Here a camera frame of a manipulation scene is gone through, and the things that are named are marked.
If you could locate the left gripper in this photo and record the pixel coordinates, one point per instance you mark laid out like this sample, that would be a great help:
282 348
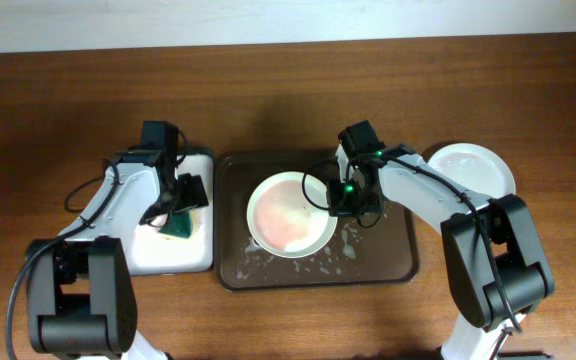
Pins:
194 197

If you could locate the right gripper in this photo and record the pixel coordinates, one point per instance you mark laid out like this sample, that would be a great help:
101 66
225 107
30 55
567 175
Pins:
338 206

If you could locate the green yellow sponge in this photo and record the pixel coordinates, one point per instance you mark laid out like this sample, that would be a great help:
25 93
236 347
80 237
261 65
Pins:
178 226

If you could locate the cream plate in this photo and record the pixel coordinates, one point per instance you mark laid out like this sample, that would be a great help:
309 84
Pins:
285 215

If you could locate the pale green plate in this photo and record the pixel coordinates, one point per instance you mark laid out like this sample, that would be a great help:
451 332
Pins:
475 167

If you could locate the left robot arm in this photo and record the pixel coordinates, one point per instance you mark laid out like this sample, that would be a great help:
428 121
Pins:
80 299

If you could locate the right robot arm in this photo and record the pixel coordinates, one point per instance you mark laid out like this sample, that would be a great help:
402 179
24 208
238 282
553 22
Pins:
497 268

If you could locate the dark brown tray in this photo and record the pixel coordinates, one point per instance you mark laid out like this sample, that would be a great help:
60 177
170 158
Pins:
384 254

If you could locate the white soapy tray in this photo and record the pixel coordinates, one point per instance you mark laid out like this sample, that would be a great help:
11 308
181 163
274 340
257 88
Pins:
152 254

